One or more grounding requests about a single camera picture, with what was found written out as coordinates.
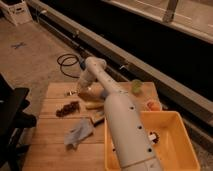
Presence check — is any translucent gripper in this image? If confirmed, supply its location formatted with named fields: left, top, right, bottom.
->
left=77, top=85, right=103, bottom=101

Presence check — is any silver metal fork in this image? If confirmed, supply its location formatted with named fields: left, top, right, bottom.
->
left=64, top=90, right=78, bottom=97

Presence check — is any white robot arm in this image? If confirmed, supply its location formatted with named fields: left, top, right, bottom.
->
left=77, top=56, right=163, bottom=171

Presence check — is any yellow plastic tray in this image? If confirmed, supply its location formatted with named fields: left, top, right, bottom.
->
left=105, top=111, right=200, bottom=171

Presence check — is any yellow banana toy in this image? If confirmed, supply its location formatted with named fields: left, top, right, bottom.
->
left=85, top=102, right=104, bottom=110

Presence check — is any brown grape bunch toy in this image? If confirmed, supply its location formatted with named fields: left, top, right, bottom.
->
left=56, top=101, right=80, bottom=117

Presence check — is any blue power box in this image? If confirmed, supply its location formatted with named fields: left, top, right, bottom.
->
left=80, top=60, right=86, bottom=70

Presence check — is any grey blue cloth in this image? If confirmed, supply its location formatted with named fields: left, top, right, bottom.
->
left=64, top=118, right=93, bottom=149

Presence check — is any green plastic cup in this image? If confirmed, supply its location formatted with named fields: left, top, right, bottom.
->
left=131, top=79, right=142, bottom=94

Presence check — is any orange bowl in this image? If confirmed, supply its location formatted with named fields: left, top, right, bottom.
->
left=146, top=99, right=162, bottom=111

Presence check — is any white dish brush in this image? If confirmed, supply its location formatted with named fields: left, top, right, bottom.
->
left=149, top=132, right=159, bottom=144

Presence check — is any black chair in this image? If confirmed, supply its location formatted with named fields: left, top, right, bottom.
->
left=0, top=73, right=37, bottom=171

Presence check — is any white cardboard box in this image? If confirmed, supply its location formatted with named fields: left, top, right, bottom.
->
left=0, top=0, right=32, bottom=26

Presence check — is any black cable loop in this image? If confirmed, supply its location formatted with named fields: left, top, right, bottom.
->
left=56, top=53, right=88, bottom=80

